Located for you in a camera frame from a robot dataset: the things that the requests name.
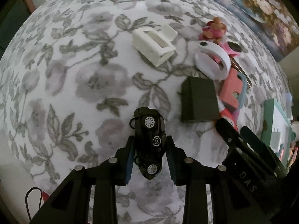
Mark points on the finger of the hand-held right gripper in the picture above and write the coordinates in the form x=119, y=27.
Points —
x=255, y=142
x=227, y=135

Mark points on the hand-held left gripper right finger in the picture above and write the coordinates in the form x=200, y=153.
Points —
x=172, y=165

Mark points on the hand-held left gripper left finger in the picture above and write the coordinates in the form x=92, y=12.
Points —
x=129, y=165

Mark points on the teal box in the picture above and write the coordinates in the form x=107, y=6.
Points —
x=279, y=123

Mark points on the black toy car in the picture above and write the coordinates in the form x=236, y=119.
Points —
x=153, y=133

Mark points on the orange small toy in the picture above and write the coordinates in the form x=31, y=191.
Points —
x=231, y=86

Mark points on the white plastic bracket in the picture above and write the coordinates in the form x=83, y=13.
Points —
x=151, y=46

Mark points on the red and white toy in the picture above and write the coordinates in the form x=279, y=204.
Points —
x=228, y=119

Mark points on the dark green box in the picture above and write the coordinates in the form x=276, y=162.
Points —
x=201, y=100

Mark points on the small red object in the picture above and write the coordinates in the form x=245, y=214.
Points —
x=44, y=196

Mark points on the grey floral bed sheet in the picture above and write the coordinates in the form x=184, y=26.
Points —
x=81, y=74

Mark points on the pink doll figure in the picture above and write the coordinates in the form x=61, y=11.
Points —
x=213, y=29

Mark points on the pink wooden post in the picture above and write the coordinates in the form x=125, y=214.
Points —
x=30, y=3

